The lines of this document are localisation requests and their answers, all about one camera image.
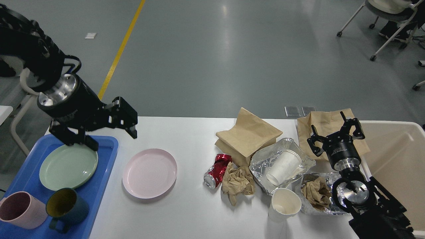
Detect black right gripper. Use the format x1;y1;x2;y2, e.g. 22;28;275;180
307;112;365;171

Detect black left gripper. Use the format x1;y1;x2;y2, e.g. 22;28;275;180
37;74;138;151

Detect pink plate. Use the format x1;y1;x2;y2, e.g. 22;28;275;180
122;148;178;199

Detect pink mug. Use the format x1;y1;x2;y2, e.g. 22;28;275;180
0;192;48;229

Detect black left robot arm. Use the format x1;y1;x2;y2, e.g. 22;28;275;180
0;4;138;151

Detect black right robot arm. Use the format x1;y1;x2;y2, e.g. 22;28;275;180
307;112;415;239

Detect brown paper bag right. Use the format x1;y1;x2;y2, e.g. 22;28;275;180
297;108;355;161

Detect green plate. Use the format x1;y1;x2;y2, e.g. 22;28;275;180
39;145;98;191

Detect crumpled brown paper on foil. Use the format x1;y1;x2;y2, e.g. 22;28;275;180
301;177;331;211

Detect white paper cup lying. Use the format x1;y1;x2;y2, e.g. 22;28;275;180
266;150;301;186

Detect metal floor socket plates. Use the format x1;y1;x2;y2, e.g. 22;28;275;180
284;106;317;118

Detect beige plastic bin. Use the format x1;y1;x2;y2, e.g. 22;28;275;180
361;120;425;239

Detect aluminium foil sheet lower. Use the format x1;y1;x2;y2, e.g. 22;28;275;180
294;173;346;216

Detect aluminium foil sheet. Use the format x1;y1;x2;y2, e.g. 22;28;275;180
249;138;316;195
294;173;346;216

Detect white paper cup upright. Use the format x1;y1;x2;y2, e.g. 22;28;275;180
268;189;302;222

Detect dark blue mug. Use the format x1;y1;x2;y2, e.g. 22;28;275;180
45;188;89;234

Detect folded brown paper bag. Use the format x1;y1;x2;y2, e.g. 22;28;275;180
215;107;283;167

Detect white side table corner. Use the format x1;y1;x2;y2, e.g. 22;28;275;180
0;105;13;125

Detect white chair base far right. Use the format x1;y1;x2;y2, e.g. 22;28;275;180
412;60;425;91

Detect grey office chair left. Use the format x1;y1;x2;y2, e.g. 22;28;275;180
1;56;39;156

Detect person in black seated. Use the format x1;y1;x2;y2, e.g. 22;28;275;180
379;0;425;45

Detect crushed red soda can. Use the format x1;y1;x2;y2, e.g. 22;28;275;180
203;153;232;189

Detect white chair right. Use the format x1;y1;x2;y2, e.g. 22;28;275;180
337;0;424;61

